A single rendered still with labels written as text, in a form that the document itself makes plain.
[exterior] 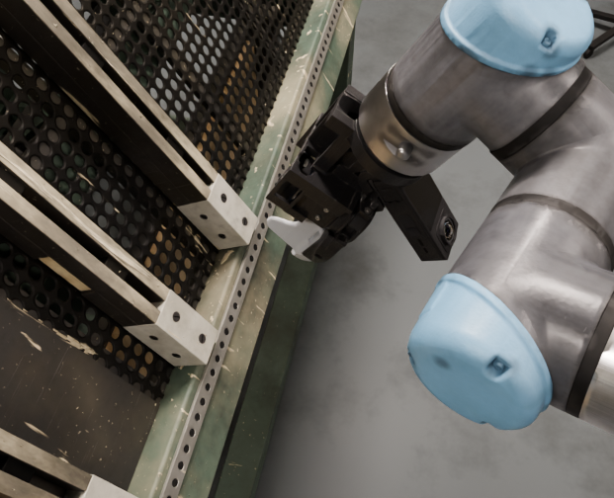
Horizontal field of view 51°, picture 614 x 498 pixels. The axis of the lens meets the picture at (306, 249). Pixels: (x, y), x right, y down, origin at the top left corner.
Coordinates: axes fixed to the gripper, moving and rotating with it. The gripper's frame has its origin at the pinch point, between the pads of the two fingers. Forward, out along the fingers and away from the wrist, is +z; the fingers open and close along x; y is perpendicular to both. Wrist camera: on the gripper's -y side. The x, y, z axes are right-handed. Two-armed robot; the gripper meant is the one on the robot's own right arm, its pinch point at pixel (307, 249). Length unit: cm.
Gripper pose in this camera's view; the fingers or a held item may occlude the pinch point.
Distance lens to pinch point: 64.9
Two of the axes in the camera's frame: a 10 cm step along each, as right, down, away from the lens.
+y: -8.2, -5.4, -1.9
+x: -3.7, 7.6, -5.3
